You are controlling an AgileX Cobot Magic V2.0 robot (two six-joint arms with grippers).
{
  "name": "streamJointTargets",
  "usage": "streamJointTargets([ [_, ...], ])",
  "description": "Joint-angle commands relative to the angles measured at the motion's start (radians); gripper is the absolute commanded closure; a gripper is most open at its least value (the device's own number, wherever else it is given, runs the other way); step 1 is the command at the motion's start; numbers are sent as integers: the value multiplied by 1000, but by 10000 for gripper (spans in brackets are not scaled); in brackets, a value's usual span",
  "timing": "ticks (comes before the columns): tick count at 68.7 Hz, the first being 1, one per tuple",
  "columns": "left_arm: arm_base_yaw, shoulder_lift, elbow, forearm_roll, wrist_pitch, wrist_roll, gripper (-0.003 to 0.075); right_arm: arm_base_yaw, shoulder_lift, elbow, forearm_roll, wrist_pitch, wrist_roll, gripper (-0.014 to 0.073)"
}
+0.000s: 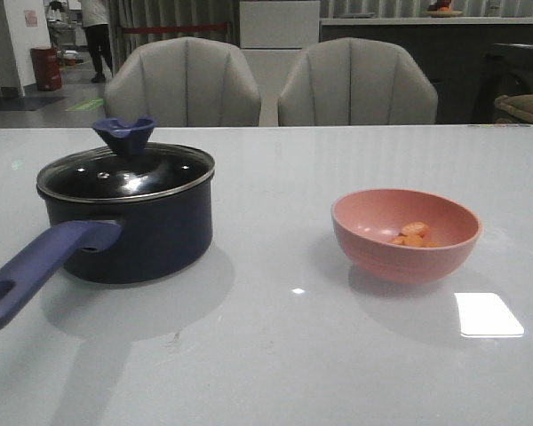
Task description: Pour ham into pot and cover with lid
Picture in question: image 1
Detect grey upholstered chair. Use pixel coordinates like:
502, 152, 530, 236
277, 37, 438, 126
104, 36, 261, 127

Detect dark counter sideboard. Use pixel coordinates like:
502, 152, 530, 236
320, 17, 533, 124

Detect person in background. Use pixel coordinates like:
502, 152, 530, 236
80, 0, 113, 83

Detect pink bowl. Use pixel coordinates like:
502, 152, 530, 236
331, 189, 481, 284

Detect orange ham slices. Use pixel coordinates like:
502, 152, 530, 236
388, 221, 440, 248

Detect red barrier belt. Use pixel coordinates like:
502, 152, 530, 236
121, 22, 230, 35

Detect white cabinet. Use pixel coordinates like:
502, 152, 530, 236
239, 1, 321, 127

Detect red trash bin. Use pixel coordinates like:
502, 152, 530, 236
30, 47, 62, 91

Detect fruit plate on counter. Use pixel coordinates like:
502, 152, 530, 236
426, 0, 463, 18

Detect glass lid with blue knob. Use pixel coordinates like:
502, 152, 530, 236
36, 117, 215, 203

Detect dark blue saucepan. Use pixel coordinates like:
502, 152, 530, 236
0, 142, 216, 338

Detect dark side table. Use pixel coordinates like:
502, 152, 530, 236
471, 43, 533, 123

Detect left grey upholstered chair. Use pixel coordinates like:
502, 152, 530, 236
104, 36, 261, 127

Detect beige sofa cushion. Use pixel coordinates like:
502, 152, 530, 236
494, 94, 533, 124

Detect right grey upholstered chair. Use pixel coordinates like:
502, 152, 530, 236
277, 37, 438, 126

